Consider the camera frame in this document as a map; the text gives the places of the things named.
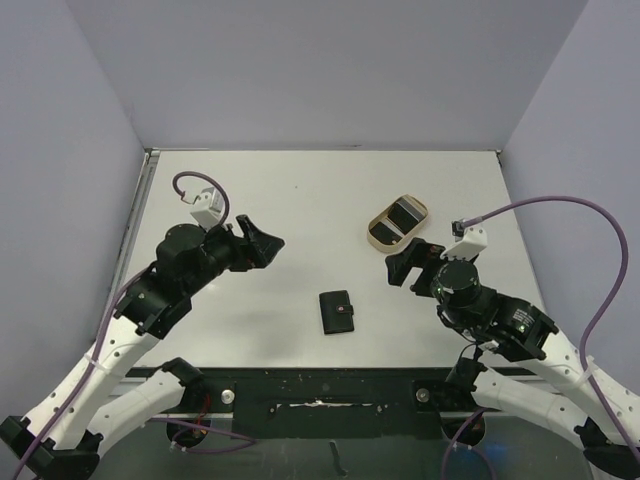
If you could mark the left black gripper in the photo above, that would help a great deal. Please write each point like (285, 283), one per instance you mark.
(256, 248)

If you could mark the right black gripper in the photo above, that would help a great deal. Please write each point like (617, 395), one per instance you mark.
(420, 268)

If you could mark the black leather card holder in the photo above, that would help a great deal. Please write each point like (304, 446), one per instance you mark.
(337, 312)

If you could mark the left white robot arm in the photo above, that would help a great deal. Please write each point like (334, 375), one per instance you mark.
(67, 434)

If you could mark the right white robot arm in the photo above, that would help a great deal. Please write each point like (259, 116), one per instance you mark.
(523, 364)

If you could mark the loose black card in tray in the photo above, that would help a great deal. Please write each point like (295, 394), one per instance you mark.
(383, 234)

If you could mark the stack of black cards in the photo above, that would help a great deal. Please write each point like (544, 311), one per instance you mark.
(404, 215)

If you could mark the beige wooden tray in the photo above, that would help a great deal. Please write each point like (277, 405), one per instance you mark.
(404, 237)

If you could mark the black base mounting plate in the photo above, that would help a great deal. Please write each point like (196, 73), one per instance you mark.
(329, 403)

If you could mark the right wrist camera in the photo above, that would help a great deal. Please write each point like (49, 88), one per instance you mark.
(469, 241)

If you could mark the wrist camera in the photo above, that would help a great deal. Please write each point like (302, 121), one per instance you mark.
(208, 208)
(469, 241)

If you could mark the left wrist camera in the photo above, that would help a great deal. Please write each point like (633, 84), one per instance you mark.
(208, 208)

